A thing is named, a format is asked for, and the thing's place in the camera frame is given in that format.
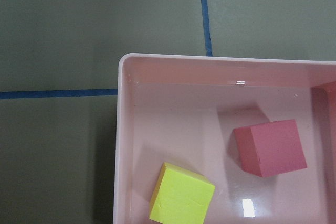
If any yellow foam block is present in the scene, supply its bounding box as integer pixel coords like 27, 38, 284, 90
149, 162, 215, 223

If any pink red foam block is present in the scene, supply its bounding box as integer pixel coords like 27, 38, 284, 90
233, 120, 307, 177

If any pink plastic bin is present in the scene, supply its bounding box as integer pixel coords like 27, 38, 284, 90
113, 53, 335, 223

